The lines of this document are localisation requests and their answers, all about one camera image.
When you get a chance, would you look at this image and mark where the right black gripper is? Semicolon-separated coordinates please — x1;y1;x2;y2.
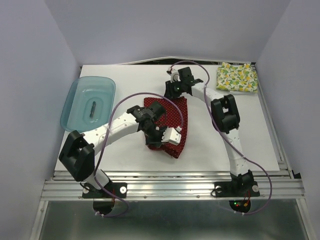
162;79;184;101

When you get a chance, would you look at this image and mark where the red polka dot skirt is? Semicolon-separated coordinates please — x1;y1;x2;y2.
143;96;188;159

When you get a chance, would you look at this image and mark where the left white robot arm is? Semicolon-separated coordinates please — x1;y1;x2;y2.
58;102;166;197

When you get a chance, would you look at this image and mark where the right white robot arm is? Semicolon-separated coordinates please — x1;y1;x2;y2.
164;67;260;198

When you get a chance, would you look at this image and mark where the lemon print folded skirt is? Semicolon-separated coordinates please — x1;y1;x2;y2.
216;62;258;93

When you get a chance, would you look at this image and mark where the small dark object in bin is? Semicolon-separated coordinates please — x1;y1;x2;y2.
89;101;97;119

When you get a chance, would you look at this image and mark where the teal plastic bin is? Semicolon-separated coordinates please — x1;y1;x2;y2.
60;76;116;133

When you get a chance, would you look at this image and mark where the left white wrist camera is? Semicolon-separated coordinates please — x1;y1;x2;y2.
161;126;182;146

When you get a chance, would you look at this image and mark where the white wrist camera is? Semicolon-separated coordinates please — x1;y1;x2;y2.
166;67;180;83
161;126;182;146

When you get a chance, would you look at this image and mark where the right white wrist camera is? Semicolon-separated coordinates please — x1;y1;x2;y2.
166;67;180;83

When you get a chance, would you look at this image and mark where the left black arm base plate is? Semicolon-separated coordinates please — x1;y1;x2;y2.
81;182;128;200

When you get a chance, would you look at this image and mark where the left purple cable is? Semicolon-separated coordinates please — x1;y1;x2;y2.
93;92;187;218

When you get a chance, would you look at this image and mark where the purple cable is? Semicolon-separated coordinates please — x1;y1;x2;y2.
169;60;273;216
93;92;187;218

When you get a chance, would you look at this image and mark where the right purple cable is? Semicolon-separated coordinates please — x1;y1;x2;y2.
169;60;273;216

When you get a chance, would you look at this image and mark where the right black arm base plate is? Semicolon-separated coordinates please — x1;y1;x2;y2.
211;181;260;199

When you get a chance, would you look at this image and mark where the aluminium rail frame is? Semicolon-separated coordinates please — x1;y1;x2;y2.
29;61;316;240

